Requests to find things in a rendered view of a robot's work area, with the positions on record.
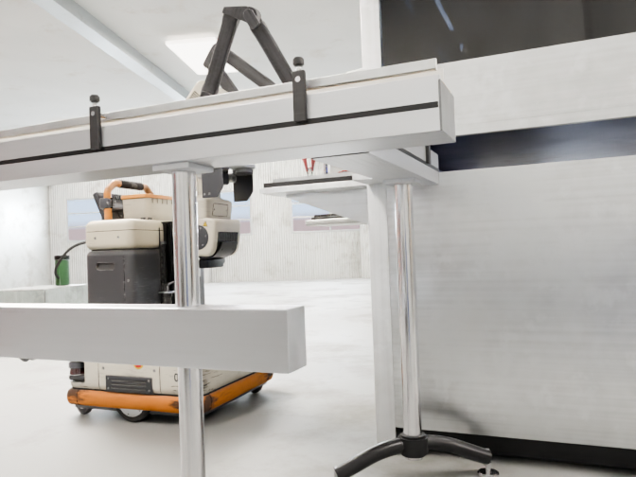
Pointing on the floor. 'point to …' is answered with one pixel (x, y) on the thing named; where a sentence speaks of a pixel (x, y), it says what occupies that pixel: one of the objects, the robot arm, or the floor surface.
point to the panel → (525, 301)
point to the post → (379, 252)
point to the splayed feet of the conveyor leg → (415, 446)
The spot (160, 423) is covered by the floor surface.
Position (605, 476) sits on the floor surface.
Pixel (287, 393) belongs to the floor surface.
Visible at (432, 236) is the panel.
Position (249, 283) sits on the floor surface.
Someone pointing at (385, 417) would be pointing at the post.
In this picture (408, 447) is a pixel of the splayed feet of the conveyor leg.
